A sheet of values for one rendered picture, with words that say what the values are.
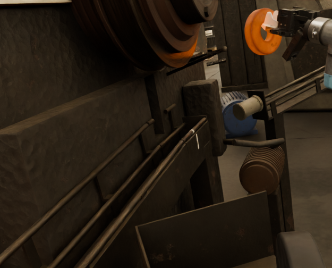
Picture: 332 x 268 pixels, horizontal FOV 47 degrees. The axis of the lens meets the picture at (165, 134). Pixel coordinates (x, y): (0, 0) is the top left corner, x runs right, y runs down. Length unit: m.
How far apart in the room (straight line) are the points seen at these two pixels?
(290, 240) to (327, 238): 1.40
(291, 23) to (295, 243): 0.93
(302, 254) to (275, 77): 3.37
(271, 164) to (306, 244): 0.83
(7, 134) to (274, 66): 3.26
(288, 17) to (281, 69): 2.44
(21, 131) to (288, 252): 0.41
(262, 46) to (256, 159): 0.39
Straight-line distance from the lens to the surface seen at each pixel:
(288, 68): 3.65
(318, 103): 3.67
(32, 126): 0.63
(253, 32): 1.33
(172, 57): 0.90
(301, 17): 1.26
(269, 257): 0.65
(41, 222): 0.63
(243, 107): 1.28
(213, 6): 0.97
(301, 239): 0.43
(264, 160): 1.24
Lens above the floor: 0.98
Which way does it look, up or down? 15 degrees down
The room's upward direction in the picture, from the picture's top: 11 degrees counter-clockwise
